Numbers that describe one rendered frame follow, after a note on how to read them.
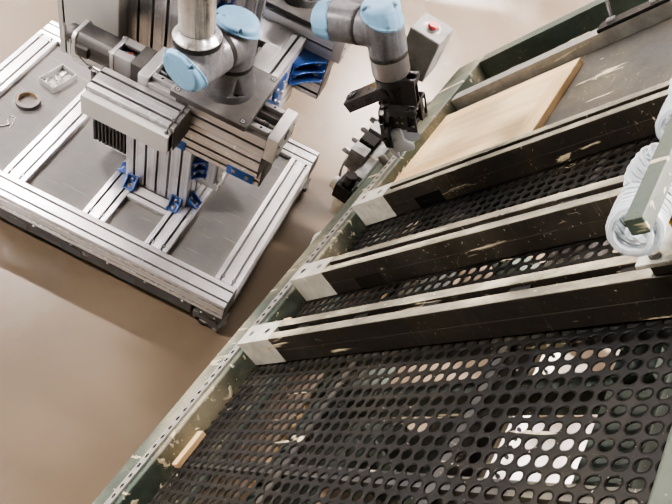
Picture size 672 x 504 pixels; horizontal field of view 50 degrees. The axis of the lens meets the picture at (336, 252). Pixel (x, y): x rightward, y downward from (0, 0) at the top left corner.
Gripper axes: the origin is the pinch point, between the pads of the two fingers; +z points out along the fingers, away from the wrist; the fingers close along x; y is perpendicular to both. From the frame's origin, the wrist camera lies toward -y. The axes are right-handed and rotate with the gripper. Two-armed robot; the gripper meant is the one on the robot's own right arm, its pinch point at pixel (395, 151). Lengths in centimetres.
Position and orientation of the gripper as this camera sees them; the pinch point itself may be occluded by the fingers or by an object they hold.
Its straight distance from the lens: 158.1
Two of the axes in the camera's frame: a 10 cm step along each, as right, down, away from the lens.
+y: 9.1, 1.5, -4.0
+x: 3.8, -7.1, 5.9
